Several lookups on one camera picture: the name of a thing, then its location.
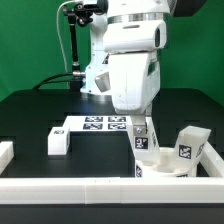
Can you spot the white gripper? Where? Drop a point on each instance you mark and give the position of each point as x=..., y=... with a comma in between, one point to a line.
x=133, y=73

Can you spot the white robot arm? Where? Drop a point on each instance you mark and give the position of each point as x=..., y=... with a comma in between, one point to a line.
x=121, y=11

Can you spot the white paper marker sheet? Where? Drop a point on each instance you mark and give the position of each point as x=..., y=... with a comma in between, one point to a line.
x=96, y=123

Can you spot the white front fence rail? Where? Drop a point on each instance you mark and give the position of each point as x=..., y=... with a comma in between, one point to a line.
x=111, y=190

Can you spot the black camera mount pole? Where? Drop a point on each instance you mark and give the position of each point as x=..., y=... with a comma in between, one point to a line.
x=76, y=16

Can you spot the white overhead camera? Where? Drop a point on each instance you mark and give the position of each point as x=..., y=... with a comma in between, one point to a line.
x=102, y=4

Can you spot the white left fence rail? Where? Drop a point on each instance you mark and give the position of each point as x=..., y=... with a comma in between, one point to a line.
x=6, y=154

